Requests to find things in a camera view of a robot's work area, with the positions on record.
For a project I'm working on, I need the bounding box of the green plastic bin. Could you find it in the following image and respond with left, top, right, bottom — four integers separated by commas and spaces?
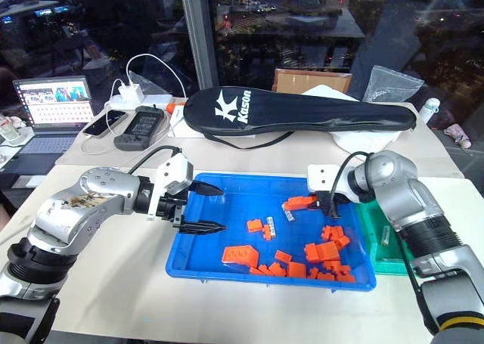
355, 199, 414, 275

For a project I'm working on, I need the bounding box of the grey handheld controller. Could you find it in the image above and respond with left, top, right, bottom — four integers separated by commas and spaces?
113, 104, 168, 152

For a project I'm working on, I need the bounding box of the blue plastic bin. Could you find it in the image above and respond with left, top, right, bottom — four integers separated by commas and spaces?
165, 172, 378, 293

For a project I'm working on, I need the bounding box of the black Kason racket bag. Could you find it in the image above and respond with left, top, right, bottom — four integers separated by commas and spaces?
183, 86, 418, 150

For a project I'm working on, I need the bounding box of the white charging cable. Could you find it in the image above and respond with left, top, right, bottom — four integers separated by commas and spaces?
80, 53, 188, 157

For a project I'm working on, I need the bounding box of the clear glass jar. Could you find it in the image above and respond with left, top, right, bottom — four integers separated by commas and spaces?
0, 113, 24, 145

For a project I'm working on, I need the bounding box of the large flat orange brick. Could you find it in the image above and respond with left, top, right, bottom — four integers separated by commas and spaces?
220, 245, 262, 266

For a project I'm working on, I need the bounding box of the white bottle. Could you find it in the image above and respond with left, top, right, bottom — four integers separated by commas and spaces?
417, 97, 442, 126

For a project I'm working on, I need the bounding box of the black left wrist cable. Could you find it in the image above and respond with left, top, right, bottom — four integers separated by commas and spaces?
129, 145, 183, 173

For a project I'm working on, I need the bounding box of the clear plastic zip bag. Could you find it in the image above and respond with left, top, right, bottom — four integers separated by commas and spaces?
362, 64, 426, 104

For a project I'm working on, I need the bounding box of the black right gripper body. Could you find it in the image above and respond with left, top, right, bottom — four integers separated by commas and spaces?
315, 191, 347, 220

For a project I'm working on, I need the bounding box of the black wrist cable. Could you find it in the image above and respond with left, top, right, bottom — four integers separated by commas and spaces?
327, 150, 374, 220
129, 145, 183, 173

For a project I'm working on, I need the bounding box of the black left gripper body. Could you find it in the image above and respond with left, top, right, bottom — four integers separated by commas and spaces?
155, 180, 192, 229

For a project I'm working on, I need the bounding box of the white crumpled cloth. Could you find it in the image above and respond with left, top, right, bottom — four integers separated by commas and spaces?
301, 84, 404, 158

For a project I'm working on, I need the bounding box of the open grey laptop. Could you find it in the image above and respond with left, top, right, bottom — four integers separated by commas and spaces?
0, 75, 96, 189

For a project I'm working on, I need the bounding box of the pink small object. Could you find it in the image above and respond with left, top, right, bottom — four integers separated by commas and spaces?
443, 124, 473, 149

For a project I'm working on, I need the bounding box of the long orange toy brick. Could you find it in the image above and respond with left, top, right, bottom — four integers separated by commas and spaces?
288, 195, 318, 212

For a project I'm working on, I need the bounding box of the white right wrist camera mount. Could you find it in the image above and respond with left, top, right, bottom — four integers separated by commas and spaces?
306, 163, 353, 194

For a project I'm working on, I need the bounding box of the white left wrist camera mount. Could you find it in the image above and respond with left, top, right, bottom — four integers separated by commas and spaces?
146, 153, 194, 222

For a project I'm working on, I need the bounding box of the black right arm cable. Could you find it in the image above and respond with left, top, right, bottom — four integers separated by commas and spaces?
405, 259, 440, 336

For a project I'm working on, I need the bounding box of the smartphone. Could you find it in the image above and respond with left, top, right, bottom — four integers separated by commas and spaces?
82, 109, 128, 138

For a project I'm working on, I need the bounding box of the white charger plug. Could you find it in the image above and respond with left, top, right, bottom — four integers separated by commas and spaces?
117, 82, 144, 104

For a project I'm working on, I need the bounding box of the brown cardboard box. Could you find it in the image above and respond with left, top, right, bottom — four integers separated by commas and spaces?
272, 68, 353, 95

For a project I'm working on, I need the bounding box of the white flat paper box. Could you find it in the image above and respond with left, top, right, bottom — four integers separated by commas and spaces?
167, 102, 213, 138

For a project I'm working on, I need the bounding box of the grey window frame post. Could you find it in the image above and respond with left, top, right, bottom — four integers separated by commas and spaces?
177, 0, 221, 96

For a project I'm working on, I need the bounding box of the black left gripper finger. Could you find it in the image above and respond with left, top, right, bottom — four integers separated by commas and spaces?
188, 180, 225, 197
177, 219, 228, 236

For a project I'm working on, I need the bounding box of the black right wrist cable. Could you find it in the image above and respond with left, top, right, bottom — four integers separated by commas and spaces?
327, 150, 374, 220

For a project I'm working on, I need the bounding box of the large orange toy brick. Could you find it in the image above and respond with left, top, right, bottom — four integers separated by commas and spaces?
303, 241, 341, 264

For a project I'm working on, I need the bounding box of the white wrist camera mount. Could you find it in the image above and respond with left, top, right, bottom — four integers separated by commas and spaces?
306, 163, 353, 194
146, 153, 194, 222

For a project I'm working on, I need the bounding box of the white power strip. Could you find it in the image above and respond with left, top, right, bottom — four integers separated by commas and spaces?
104, 93, 175, 113

